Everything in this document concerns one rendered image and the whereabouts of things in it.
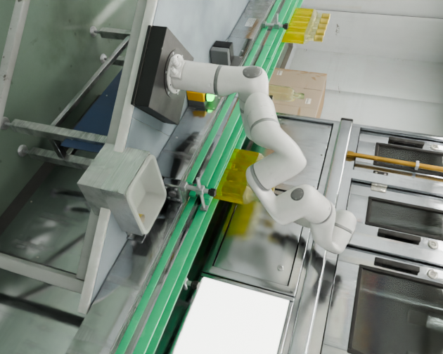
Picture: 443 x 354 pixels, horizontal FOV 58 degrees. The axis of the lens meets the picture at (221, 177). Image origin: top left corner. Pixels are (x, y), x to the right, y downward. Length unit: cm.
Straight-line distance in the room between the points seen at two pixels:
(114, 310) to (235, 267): 46
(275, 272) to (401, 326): 44
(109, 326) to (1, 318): 54
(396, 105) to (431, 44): 139
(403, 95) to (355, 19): 154
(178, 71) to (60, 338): 98
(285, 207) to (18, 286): 108
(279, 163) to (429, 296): 77
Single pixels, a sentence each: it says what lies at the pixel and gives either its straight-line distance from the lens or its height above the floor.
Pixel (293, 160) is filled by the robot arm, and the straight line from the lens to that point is 106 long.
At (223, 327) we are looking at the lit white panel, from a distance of 140.
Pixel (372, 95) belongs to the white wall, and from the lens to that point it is 705.
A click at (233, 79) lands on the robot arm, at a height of 103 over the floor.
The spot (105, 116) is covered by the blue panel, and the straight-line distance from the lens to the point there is 175.
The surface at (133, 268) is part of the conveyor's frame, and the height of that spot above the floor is 83.
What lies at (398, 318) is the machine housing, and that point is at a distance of 152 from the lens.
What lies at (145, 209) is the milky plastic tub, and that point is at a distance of 137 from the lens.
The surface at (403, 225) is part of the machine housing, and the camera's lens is 171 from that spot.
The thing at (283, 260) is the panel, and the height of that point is 125.
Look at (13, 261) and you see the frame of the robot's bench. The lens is 154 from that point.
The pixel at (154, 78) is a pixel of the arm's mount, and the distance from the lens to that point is 125.
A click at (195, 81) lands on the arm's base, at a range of 129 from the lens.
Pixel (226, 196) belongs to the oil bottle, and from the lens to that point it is 150.
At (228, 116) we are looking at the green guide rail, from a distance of 161.
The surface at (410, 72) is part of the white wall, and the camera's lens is 769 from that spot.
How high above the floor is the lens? 139
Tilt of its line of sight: 16 degrees down
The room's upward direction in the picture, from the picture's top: 101 degrees clockwise
